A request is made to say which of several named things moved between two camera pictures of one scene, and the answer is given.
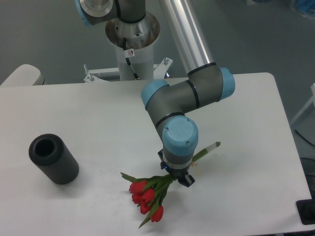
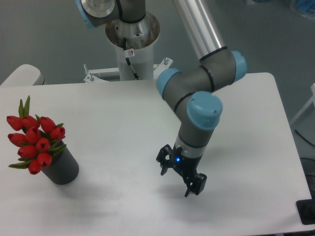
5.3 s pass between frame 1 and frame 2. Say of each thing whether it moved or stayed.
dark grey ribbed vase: stayed
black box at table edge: stayed
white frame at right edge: stayed
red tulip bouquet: moved
